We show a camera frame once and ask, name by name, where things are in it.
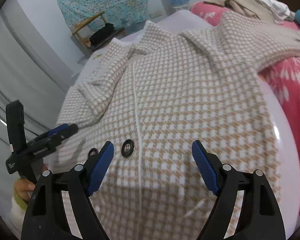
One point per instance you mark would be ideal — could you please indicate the white curtain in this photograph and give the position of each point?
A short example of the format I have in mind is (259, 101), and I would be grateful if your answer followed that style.
(31, 72)

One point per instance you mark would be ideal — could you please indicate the left hand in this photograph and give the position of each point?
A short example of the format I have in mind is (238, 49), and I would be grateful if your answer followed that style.
(22, 189)

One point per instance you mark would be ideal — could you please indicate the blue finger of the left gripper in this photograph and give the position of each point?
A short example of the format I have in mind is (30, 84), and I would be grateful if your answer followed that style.
(57, 130)
(52, 142)

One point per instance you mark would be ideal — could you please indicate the teal floral wall cloth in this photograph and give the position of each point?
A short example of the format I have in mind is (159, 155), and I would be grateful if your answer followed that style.
(118, 12)

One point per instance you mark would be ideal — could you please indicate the white fluffy sleeve left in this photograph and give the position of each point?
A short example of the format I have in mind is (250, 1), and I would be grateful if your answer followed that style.
(18, 210)

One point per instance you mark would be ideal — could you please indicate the wooden chair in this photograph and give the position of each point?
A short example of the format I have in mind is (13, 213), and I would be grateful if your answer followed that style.
(82, 33)

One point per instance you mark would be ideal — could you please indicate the beige white houndstooth knit coat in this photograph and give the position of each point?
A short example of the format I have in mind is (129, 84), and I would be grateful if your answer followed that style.
(152, 98)

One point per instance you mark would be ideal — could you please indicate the wall power socket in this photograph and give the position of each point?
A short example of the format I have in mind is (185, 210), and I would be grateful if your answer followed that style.
(155, 14)

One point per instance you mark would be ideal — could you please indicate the black clothes on chair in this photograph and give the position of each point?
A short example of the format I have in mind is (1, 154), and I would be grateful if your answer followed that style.
(101, 34)

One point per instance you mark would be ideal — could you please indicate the red floral blanket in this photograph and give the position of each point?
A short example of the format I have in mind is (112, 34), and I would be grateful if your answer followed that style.
(287, 92)

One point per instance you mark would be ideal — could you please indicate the beige clothes pile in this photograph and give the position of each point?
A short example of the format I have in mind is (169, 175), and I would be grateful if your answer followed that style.
(271, 11)

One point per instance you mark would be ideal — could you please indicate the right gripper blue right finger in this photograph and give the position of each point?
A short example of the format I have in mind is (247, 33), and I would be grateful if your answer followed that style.
(205, 167)

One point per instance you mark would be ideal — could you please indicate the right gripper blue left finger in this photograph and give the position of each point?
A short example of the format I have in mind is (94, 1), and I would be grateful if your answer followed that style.
(100, 167)

